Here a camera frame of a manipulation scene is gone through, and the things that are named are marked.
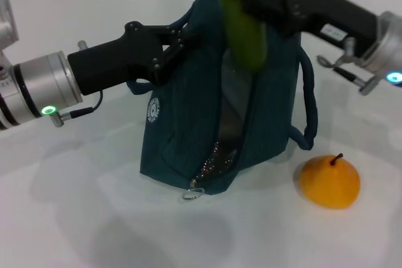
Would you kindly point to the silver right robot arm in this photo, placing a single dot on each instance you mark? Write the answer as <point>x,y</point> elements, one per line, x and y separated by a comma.
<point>387,48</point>

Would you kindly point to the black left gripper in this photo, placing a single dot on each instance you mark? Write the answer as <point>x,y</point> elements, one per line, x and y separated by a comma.
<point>110,64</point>

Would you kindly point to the green cucumber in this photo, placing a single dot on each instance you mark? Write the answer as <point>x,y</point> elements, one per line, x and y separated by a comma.
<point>245,35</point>

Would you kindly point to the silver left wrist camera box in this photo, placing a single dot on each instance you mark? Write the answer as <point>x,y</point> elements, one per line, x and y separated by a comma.
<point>7,23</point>

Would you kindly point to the orange yellow pear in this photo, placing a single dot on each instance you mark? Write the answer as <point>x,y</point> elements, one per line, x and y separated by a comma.
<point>329,183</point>

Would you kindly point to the teal fabric lunch bag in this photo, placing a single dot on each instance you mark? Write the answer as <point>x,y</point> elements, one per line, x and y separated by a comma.
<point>276,108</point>

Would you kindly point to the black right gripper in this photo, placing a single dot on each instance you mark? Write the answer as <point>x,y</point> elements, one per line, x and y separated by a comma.
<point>320,7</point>

